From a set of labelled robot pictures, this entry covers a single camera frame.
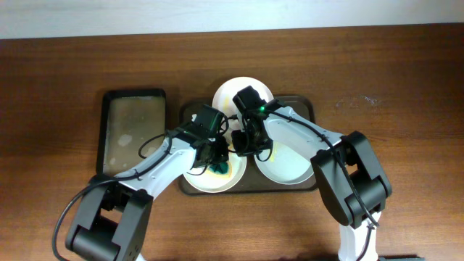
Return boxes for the green yellow sponge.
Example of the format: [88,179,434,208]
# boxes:
[207,162,232,178]

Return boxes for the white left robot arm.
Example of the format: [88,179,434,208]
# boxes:
[65,105,228,261]

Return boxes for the large brown serving tray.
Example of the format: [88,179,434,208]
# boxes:
[179,95,318,194]

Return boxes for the pale green plate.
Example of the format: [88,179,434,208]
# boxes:
[254,141,314,185]

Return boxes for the small dark sponge tray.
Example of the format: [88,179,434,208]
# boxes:
[96,88,167,177]

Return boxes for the pinkish white plate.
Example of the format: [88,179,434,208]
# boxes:
[212,77,274,140]

